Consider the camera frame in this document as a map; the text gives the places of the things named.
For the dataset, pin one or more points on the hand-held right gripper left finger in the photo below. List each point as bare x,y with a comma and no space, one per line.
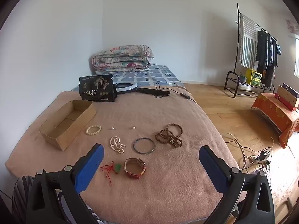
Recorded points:
91,165

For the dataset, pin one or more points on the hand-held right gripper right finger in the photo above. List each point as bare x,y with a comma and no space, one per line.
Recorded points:
210,163

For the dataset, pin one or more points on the cardboard box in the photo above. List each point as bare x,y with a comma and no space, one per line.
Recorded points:
56,140

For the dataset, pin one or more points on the dark metal bangle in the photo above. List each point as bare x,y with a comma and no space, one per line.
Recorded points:
134,145

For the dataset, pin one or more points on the white power strip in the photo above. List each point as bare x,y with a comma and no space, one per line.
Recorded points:
258,160

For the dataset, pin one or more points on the pink blanket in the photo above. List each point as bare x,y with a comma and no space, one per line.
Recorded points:
163,191

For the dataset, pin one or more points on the black plug charger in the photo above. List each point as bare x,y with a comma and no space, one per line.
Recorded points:
265,155

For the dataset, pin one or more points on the black snack bag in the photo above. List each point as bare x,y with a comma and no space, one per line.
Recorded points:
93,93

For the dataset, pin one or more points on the person's striped clothing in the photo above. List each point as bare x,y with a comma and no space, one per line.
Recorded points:
19,198

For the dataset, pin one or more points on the orange cloth covered table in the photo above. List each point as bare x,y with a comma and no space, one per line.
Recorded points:
275,112

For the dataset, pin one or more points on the small potted plant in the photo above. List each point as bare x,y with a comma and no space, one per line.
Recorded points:
243,78

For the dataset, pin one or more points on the red flat box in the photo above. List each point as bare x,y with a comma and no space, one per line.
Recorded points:
283,102

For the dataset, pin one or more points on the yellow plastic crate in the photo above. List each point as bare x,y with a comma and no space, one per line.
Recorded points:
254,77

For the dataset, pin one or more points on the tan long box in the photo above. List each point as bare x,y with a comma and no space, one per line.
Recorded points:
288,98

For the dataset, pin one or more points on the blue patterned bed sheet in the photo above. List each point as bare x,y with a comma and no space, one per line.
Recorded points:
154,74

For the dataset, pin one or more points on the purple long box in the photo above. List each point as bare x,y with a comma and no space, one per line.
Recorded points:
290,89

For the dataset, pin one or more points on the folded floral quilt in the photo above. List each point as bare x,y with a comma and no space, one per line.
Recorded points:
121,58

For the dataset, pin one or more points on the dark hanging clothes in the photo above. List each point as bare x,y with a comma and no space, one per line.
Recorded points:
264,51

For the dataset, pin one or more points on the striped hanging towel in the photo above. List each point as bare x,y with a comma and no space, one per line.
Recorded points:
248,44

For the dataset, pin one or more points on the black metal clothes rack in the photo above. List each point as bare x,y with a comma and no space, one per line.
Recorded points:
237,39

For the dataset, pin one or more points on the window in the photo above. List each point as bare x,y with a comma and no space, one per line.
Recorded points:
297,56

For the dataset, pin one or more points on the floral curtain valance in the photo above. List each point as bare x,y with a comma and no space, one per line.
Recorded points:
292,25

